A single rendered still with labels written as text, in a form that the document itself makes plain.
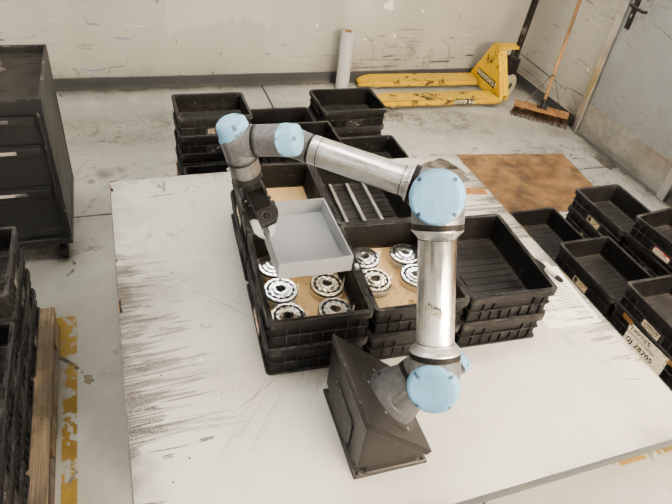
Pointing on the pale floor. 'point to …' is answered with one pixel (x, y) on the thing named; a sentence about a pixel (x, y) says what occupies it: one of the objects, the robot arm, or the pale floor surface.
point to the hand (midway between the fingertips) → (267, 236)
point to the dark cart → (33, 151)
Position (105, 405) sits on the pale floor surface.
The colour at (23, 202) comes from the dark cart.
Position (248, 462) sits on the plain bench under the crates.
